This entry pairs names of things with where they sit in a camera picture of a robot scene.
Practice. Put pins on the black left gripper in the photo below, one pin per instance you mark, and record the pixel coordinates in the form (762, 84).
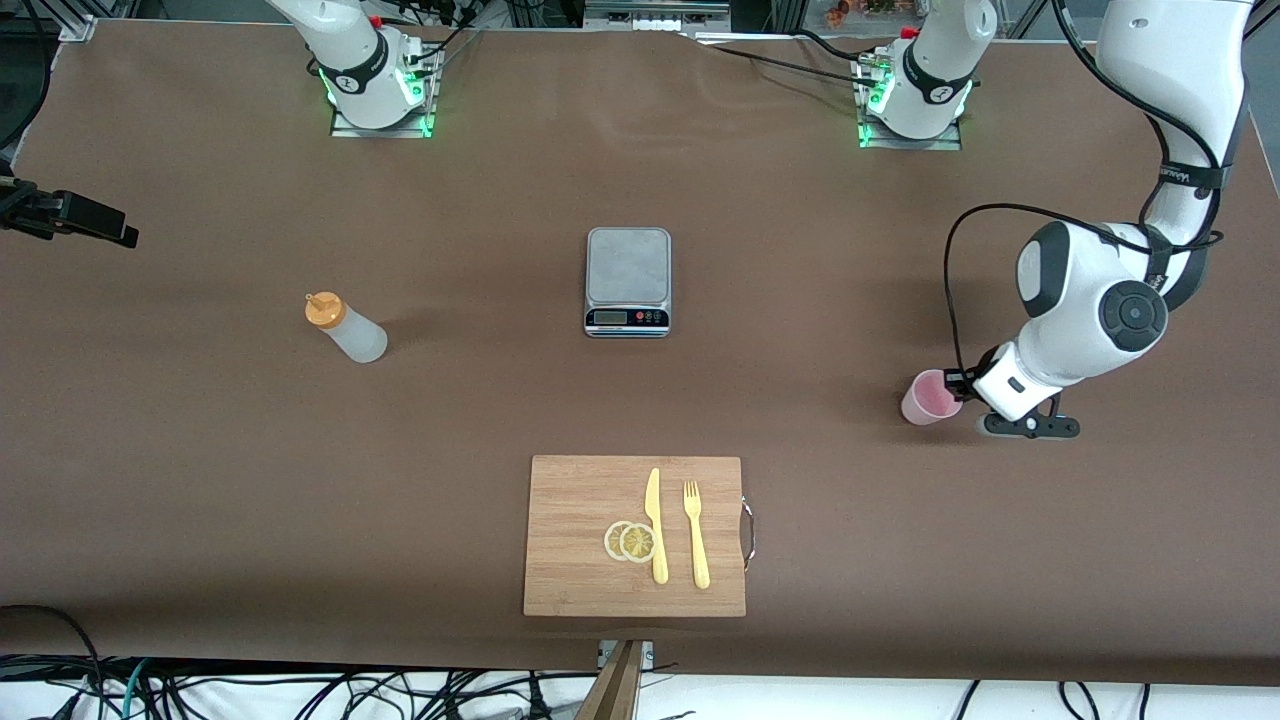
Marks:
(971, 379)

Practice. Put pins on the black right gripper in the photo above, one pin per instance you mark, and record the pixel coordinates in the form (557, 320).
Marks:
(50, 216)

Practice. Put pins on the pink plastic cup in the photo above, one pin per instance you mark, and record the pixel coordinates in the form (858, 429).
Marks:
(920, 405)

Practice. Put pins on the translucent sauce bottle orange cap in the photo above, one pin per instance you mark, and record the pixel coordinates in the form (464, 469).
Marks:
(358, 338)

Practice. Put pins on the brown table cover sheet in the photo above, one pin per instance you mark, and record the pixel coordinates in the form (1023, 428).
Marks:
(200, 500)

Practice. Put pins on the yellow plastic fork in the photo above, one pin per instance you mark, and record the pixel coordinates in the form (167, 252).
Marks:
(699, 560)

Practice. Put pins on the yellow plastic knife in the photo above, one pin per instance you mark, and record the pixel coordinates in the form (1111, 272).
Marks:
(653, 505)

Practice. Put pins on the silver digital kitchen scale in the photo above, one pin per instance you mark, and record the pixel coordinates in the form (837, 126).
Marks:
(628, 265)

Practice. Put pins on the lemon slice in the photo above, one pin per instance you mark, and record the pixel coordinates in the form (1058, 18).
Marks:
(610, 541)
(637, 543)

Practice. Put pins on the wooden cutting board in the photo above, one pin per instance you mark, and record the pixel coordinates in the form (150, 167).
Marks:
(570, 500)

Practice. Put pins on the aluminium frame corner bracket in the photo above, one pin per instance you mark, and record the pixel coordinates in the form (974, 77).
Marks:
(78, 28)

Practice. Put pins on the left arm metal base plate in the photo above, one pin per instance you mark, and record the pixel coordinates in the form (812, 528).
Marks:
(910, 144)

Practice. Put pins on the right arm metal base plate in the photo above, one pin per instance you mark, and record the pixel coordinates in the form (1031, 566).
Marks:
(380, 132)

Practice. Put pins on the silver metal post bracket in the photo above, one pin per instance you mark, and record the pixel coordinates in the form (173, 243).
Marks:
(647, 654)

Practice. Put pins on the wooden post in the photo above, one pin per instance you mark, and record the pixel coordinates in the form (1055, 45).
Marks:
(615, 695)

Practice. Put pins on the silver metal rail fixture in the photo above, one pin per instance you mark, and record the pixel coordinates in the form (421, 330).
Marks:
(655, 10)

